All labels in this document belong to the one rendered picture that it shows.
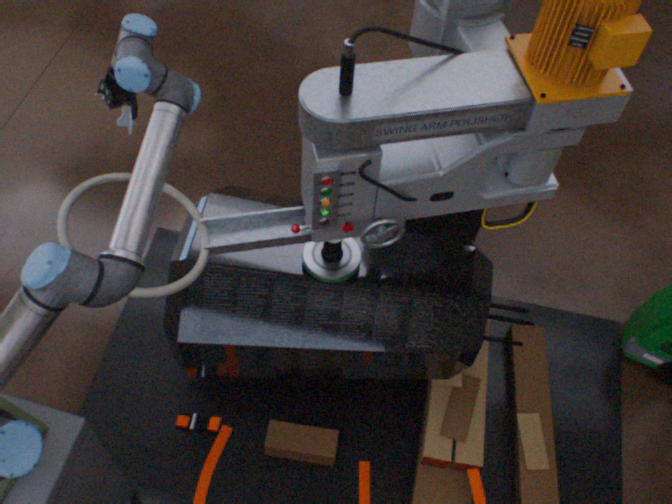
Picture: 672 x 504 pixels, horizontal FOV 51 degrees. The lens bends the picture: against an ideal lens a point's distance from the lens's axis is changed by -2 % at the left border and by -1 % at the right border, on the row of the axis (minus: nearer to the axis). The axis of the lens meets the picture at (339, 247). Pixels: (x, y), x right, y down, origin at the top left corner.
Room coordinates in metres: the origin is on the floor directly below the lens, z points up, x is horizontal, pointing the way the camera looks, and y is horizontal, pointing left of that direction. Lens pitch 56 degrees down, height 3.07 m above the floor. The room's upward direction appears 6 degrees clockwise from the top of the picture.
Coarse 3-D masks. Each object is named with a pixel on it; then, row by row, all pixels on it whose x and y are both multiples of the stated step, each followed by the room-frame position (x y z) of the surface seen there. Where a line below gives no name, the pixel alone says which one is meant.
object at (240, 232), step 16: (288, 208) 1.48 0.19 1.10; (208, 224) 1.39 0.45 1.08; (224, 224) 1.41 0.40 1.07; (240, 224) 1.42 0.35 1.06; (256, 224) 1.43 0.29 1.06; (272, 224) 1.44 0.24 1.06; (288, 224) 1.44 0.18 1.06; (304, 224) 1.45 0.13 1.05; (224, 240) 1.35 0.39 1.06; (240, 240) 1.32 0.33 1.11; (256, 240) 1.33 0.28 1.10; (272, 240) 1.35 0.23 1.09; (288, 240) 1.36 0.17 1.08; (304, 240) 1.38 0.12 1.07
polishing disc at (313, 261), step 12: (348, 240) 1.54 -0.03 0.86; (312, 252) 1.47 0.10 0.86; (348, 252) 1.48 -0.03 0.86; (360, 252) 1.49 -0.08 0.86; (312, 264) 1.41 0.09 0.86; (324, 264) 1.42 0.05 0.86; (336, 264) 1.42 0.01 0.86; (348, 264) 1.43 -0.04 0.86; (324, 276) 1.37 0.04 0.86; (336, 276) 1.37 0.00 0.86
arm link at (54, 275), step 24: (24, 264) 0.83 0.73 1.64; (48, 264) 0.81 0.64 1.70; (72, 264) 0.83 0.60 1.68; (96, 264) 0.86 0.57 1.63; (24, 288) 0.78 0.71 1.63; (48, 288) 0.77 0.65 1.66; (72, 288) 0.79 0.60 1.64; (96, 288) 0.81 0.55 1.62; (24, 312) 0.74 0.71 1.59; (48, 312) 0.75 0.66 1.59; (0, 336) 0.70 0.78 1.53; (24, 336) 0.70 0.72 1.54; (0, 360) 0.66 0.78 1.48; (24, 360) 0.68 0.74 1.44; (0, 384) 0.63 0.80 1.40
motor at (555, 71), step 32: (544, 0) 1.68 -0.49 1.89; (576, 0) 1.57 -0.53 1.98; (608, 0) 1.57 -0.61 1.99; (640, 0) 1.59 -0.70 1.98; (544, 32) 1.61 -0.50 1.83; (576, 32) 1.52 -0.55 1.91; (608, 32) 1.51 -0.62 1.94; (640, 32) 1.52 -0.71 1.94; (544, 64) 1.58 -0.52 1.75; (576, 64) 1.57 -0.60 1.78; (608, 64) 1.50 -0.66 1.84; (544, 96) 1.50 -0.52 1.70; (576, 96) 1.52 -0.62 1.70; (608, 96) 1.55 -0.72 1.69
